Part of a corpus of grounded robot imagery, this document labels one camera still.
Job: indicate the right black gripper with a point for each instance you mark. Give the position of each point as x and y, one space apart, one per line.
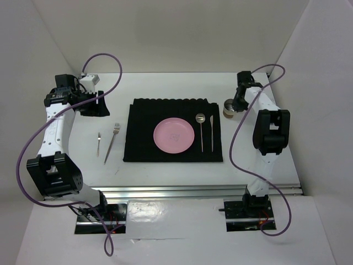
240 107

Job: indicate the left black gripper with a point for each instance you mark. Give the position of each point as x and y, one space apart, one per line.
99 110

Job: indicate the large silver dinner fork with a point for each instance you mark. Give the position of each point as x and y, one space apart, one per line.
116 130

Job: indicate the small silver dessert fork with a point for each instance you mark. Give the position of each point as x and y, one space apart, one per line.
98 143

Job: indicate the metal cup with brown sleeve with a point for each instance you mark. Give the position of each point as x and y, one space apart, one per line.
228 110

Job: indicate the black cloth placemat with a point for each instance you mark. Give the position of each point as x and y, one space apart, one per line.
146 114

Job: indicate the silver table knife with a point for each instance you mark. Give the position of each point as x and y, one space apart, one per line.
212 136

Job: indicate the silver spoon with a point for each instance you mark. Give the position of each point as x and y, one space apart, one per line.
200 118

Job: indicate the pink plastic plate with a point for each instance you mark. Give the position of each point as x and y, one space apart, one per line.
173 135

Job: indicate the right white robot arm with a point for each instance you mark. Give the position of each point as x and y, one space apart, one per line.
270 137

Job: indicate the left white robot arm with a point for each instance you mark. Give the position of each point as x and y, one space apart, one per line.
53 172

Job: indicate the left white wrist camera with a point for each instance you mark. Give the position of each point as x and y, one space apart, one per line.
89 82

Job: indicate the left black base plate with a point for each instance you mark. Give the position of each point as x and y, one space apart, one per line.
115 219

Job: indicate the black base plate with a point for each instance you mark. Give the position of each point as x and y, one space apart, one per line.
238 218
115 219

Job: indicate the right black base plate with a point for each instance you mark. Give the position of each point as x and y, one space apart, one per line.
238 218

